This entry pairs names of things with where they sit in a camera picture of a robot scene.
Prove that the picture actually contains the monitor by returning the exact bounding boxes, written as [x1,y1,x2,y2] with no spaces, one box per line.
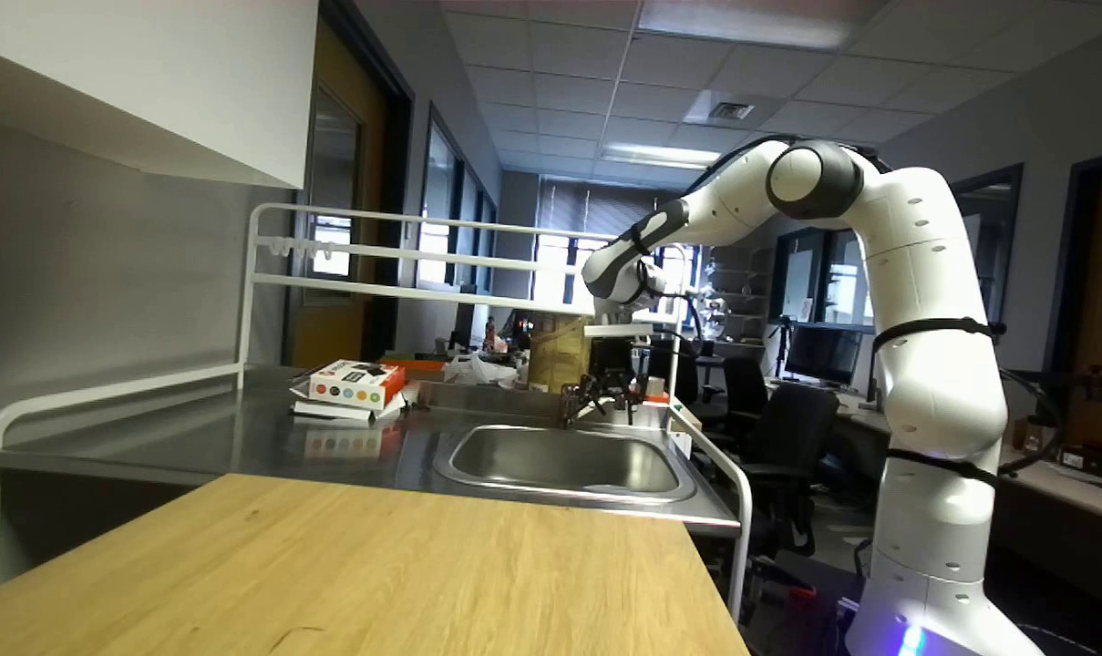
[784,324,865,386]

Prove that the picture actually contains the white plastic bag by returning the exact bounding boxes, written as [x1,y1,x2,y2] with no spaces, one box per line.
[442,353,520,389]

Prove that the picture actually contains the long desk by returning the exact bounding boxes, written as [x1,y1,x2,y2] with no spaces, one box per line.
[833,390,1102,602]

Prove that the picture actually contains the cardboard box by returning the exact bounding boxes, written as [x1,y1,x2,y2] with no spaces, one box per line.
[527,313,593,394]

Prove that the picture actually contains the wooden door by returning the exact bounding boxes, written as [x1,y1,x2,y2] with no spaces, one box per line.
[283,16,398,369]

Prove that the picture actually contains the shelf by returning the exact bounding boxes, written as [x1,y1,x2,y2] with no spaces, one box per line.
[704,244,776,349]

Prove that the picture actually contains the steel sink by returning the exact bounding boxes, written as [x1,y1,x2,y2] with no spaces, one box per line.
[433,423,698,503]

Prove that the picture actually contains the faucet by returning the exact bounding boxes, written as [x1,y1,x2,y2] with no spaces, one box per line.
[560,384,597,430]

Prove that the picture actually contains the black office chair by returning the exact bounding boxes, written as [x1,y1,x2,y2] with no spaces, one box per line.
[720,355,770,429]
[740,383,841,559]

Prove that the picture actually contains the orange and white box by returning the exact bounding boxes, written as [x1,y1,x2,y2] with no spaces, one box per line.
[308,360,408,412]

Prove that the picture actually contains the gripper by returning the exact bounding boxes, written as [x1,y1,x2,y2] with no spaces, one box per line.
[576,337,649,425]

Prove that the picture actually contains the flat white box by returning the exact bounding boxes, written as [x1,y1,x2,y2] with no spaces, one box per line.
[290,381,407,425]

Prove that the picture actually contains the row of windows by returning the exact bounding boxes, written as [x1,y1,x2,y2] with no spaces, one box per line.
[417,114,499,292]

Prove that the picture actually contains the white wall cabinet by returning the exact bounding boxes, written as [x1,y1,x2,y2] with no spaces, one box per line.
[0,0,320,190]

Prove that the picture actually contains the light wooden table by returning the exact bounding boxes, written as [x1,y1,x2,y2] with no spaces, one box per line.
[0,473,752,656]

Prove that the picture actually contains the white steel sink unit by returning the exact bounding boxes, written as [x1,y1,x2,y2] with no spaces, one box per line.
[0,202,754,622]

